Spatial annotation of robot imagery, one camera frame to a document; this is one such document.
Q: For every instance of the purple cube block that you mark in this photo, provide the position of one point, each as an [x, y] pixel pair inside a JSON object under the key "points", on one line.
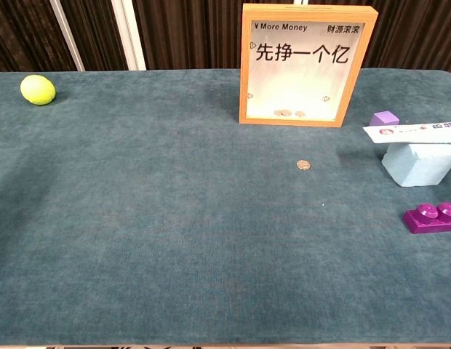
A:
{"points": [[385, 118]]}

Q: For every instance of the light blue foam block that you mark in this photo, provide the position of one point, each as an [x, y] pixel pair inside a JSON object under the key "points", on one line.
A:
{"points": [[414, 165]]}

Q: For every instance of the wooden box with sign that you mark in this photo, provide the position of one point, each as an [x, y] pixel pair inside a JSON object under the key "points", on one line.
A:
{"points": [[356, 72]]}

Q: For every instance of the wide white frame post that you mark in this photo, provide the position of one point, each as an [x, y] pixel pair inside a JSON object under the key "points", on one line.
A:
{"points": [[130, 36]]}

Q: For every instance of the white printed tube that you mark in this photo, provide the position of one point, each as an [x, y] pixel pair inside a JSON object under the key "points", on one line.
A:
{"points": [[411, 133]]}

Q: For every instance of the yellow-green tennis ball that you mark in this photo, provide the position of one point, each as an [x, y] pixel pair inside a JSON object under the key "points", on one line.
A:
{"points": [[37, 89]]}

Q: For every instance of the purple two-stud toy brick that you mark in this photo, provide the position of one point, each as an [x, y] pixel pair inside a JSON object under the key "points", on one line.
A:
{"points": [[427, 221]]}

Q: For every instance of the thin grey frame post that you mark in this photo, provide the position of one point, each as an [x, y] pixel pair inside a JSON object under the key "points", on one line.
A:
{"points": [[67, 34]]}

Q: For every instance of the teal velvet table cloth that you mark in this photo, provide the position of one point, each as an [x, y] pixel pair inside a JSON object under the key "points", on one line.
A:
{"points": [[156, 218]]}

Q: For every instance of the dark brown pleated curtain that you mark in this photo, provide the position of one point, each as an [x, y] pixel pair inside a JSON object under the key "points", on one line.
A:
{"points": [[192, 36]]}

